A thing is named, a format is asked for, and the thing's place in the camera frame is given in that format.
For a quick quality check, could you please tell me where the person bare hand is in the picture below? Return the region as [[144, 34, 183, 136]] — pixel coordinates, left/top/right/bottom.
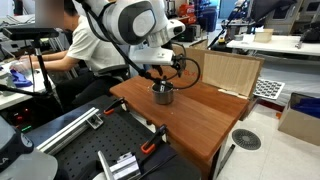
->
[[11, 60, 34, 74]]

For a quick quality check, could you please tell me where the small steel pot bowl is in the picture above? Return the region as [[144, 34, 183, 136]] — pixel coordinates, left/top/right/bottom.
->
[[151, 82, 175, 106]]

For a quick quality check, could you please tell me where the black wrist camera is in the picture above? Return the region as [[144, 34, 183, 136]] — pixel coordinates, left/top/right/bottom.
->
[[171, 54, 188, 79]]

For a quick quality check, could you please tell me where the black stereo camera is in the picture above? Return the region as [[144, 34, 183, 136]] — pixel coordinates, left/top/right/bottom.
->
[[0, 27, 60, 42]]

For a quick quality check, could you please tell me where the open cardboard storage box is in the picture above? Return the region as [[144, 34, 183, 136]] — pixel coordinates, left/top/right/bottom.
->
[[277, 91, 320, 147]]

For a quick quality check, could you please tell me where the aluminium extrusion rail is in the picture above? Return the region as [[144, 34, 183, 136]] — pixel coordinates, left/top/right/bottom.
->
[[35, 106, 105, 156]]

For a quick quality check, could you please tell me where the black clamp with orange handle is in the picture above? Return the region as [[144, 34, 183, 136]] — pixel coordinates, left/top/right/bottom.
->
[[103, 96, 127, 117], [139, 124, 168, 155]]

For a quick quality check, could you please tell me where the blue cloth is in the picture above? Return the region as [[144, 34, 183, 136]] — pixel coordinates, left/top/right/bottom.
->
[[9, 68, 34, 88]]

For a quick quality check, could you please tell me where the brown cardboard box sheet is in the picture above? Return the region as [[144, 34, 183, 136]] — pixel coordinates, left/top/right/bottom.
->
[[171, 39, 266, 121]]

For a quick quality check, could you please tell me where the small light wooden box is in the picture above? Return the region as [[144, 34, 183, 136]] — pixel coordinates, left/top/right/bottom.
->
[[253, 28, 275, 44]]

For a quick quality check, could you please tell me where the silver metal bracket block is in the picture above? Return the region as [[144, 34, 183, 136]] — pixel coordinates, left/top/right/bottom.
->
[[96, 150, 143, 180]]

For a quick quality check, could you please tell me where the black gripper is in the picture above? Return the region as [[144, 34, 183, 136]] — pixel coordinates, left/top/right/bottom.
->
[[151, 64, 175, 92]]

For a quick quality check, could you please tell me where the dark metal table leg frame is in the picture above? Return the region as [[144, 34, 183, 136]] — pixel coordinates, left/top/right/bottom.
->
[[215, 143, 237, 180]]

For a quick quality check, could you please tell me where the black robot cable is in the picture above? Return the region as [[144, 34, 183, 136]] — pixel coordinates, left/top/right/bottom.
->
[[81, 1, 202, 90]]

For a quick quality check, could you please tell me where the person bare forearm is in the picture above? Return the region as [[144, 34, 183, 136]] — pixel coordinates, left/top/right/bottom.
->
[[31, 54, 83, 72], [19, 49, 69, 63]]

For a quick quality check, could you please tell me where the red printed box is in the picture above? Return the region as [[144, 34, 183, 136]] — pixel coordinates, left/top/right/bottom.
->
[[178, 3, 198, 26]]

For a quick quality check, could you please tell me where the person in white shirt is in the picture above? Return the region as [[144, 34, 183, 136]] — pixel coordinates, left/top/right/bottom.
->
[[9, 0, 133, 113]]

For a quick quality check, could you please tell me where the checkered calibration board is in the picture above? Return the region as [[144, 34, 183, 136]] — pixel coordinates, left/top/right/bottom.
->
[[253, 77, 287, 101]]

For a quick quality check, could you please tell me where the black camera stand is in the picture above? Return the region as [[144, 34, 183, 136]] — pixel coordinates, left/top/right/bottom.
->
[[0, 39, 56, 98]]

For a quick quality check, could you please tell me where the black electronics box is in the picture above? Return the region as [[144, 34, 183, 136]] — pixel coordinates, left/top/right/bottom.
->
[[0, 99, 46, 134]]

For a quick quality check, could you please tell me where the round metal floor drain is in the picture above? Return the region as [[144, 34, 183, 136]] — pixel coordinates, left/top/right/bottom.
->
[[231, 128, 263, 152]]

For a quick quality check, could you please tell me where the blue fabric bundle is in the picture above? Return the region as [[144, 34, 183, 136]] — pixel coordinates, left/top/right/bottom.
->
[[291, 96, 320, 119]]

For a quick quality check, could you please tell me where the dark grey office chair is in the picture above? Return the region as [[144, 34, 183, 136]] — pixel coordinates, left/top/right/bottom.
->
[[94, 64, 132, 83]]

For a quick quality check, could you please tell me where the black perforated breadboard plate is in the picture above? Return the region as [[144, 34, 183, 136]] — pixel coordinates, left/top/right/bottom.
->
[[24, 94, 203, 180]]

